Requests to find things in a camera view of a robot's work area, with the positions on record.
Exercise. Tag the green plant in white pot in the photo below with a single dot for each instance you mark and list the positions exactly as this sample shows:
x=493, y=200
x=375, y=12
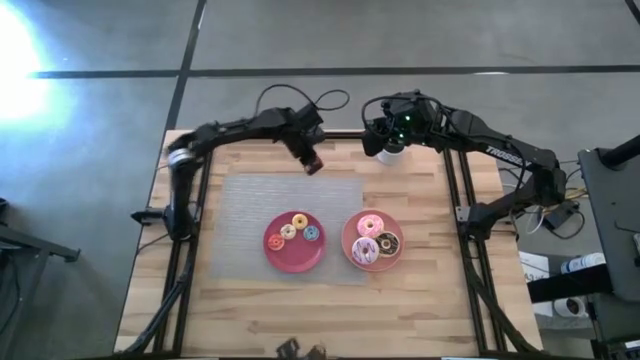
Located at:
x=391, y=156

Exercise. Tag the grey woven placemat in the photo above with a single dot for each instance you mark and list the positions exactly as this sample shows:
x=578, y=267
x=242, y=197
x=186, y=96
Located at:
x=280, y=195

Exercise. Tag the large purple donut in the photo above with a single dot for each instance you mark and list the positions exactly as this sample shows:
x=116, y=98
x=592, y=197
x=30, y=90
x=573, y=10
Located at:
x=358, y=252

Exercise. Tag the large pink donut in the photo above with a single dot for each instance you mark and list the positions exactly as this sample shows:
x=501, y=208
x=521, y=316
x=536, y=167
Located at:
x=363, y=226

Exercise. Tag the large chocolate donut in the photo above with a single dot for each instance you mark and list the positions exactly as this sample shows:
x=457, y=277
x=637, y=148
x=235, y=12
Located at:
x=394, y=248

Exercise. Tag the small white donut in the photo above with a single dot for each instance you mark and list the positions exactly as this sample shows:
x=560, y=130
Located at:
x=284, y=233

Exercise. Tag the dark grey cart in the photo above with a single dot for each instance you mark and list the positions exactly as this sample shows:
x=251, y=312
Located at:
x=30, y=245

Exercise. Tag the black equipment stand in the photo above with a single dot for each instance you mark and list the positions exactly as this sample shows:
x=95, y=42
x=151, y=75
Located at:
x=610, y=210

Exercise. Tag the small orange-red donut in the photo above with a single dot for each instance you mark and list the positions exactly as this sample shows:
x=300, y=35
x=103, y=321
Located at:
x=271, y=243

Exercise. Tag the white plastic bottle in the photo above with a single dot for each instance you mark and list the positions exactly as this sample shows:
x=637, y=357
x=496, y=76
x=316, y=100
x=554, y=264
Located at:
x=582, y=262

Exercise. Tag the small yellow donut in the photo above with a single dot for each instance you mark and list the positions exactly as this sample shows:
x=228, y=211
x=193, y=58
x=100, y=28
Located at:
x=295, y=222

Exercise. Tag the black aluminium table frame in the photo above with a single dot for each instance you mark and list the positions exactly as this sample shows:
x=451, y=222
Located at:
x=450, y=200

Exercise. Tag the white printed box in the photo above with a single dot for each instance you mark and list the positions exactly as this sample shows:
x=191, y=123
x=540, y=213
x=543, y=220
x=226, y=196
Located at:
x=534, y=267

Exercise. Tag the white tape roll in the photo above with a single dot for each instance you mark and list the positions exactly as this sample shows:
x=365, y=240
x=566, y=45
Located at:
x=570, y=307

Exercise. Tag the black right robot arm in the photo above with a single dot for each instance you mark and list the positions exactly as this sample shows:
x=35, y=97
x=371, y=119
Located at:
x=500, y=145

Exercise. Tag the black power adapter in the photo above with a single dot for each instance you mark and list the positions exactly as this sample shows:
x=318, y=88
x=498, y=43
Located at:
x=559, y=215

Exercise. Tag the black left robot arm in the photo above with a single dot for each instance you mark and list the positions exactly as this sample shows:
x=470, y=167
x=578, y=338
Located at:
x=235, y=127

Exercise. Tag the light pink plate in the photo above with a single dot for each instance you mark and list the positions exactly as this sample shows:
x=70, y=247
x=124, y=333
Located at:
x=350, y=230

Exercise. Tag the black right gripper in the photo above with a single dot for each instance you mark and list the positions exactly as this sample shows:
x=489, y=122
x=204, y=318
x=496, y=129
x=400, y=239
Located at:
x=410, y=120

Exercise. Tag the small blue donut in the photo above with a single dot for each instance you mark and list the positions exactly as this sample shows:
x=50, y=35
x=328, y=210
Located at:
x=307, y=233

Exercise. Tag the small red donut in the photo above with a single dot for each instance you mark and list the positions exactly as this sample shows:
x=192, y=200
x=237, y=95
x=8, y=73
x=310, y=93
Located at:
x=316, y=163

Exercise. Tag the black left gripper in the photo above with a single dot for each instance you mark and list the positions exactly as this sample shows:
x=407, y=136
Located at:
x=307, y=130

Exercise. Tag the dark pink plate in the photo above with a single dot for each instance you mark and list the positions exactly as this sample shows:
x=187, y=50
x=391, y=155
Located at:
x=295, y=255

